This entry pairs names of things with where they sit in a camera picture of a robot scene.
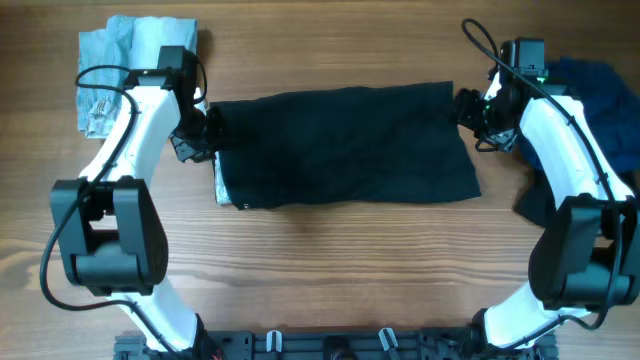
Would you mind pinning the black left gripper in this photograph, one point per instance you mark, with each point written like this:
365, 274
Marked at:
184, 151

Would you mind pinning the light blue folded denim shorts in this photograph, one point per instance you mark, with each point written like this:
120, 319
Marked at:
125, 41

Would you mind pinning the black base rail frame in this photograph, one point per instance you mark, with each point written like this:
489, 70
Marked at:
424, 344

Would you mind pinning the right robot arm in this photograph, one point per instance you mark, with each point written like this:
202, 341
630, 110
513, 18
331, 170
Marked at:
586, 261

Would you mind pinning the black garment under blue one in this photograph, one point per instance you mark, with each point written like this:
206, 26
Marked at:
535, 202

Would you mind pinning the black shorts with snap button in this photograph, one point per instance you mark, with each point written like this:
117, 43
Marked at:
392, 144

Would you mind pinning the blue crumpled garment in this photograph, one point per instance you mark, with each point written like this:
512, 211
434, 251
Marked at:
611, 108

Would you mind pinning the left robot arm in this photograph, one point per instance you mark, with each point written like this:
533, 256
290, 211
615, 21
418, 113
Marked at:
108, 247

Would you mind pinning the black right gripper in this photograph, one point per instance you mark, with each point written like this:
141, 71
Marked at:
466, 104

